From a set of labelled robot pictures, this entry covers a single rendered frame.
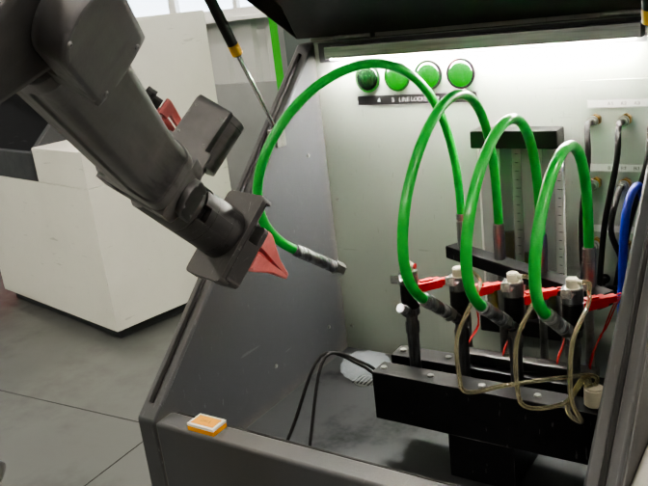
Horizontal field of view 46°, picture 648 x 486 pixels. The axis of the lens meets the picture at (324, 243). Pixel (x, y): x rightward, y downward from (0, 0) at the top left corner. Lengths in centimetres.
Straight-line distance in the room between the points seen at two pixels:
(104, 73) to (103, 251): 356
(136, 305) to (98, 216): 51
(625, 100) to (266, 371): 75
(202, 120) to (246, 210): 12
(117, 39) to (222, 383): 101
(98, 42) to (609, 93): 101
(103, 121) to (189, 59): 367
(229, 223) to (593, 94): 68
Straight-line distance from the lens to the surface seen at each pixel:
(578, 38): 124
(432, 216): 142
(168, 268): 413
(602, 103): 127
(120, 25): 35
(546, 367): 115
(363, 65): 114
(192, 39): 416
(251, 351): 136
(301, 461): 106
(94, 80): 36
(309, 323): 150
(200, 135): 75
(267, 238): 81
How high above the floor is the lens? 152
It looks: 17 degrees down
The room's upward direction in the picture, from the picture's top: 7 degrees counter-clockwise
